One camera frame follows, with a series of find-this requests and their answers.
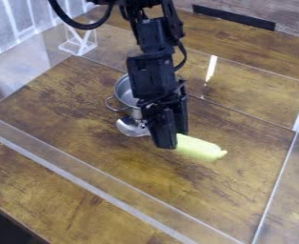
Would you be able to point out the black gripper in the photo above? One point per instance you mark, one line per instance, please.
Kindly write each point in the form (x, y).
(158, 88)

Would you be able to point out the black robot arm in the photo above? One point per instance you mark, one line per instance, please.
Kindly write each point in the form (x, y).
(155, 24)

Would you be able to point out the small steel pot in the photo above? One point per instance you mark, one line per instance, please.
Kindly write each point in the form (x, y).
(124, 95)

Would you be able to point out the clear acrylic triangle bracket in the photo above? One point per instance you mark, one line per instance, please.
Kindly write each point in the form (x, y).
(79, 44)

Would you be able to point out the clear acrylic enclosure wall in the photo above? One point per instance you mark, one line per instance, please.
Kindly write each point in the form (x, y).
(59, 120)

